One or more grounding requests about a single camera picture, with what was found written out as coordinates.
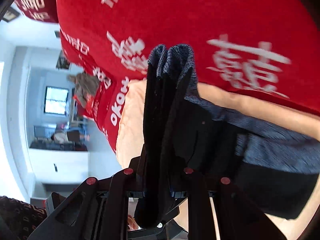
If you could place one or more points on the wall picture frame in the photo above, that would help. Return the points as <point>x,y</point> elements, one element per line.
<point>63,60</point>
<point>10,15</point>

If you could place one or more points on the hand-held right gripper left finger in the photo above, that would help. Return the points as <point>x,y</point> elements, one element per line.
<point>120,192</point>

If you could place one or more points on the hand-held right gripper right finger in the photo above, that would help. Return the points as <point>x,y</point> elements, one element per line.
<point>197,197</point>

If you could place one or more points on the dark patterned cloth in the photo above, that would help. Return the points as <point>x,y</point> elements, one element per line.
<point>17,217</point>

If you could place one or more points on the black pants with blue stripes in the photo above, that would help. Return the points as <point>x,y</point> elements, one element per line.
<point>175,117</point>

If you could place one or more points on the red bag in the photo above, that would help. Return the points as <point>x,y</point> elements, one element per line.
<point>87,105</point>

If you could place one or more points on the red printed blanket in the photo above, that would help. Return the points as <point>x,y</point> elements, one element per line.
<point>200,17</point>

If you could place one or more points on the window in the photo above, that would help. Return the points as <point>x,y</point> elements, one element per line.
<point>56,100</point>

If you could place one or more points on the grey cloth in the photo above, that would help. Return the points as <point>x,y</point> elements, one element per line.
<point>86,86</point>

